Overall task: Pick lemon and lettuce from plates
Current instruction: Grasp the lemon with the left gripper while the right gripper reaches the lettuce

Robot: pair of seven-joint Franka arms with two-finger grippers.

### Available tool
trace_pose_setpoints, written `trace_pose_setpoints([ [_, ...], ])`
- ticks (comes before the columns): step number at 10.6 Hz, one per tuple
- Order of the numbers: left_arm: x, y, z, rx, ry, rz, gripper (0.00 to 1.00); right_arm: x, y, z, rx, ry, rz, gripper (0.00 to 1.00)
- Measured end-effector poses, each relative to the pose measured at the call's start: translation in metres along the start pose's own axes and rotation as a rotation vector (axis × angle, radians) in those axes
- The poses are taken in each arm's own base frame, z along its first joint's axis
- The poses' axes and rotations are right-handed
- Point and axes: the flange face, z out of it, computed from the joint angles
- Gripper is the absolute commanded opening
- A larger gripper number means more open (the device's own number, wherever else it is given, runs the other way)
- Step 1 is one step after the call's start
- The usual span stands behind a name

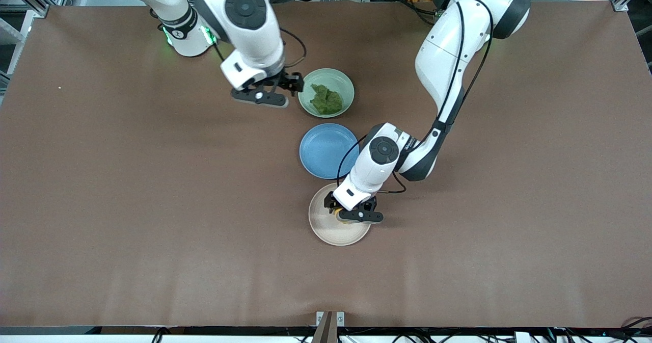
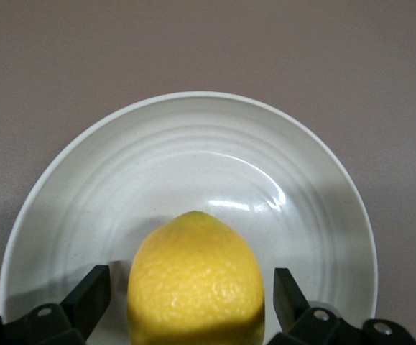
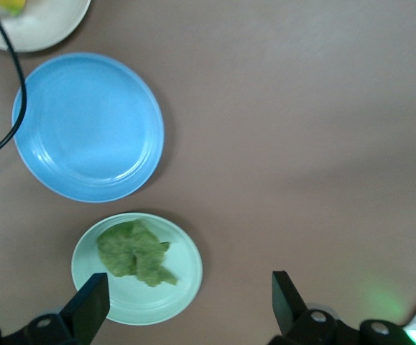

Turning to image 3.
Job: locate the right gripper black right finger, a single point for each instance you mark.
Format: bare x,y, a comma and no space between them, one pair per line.
288,309

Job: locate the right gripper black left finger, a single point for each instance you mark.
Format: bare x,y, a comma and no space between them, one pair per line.
85,309

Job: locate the green lettuce leaf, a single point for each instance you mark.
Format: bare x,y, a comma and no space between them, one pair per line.
132,251

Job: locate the yellow lemon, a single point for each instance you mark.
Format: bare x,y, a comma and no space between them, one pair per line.
8,5

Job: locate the light green plate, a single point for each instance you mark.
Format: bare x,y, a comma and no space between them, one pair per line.
179,266

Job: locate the blue plate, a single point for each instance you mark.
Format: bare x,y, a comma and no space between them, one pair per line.
89,125

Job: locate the beige plate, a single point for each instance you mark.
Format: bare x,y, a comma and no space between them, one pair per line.
46,25

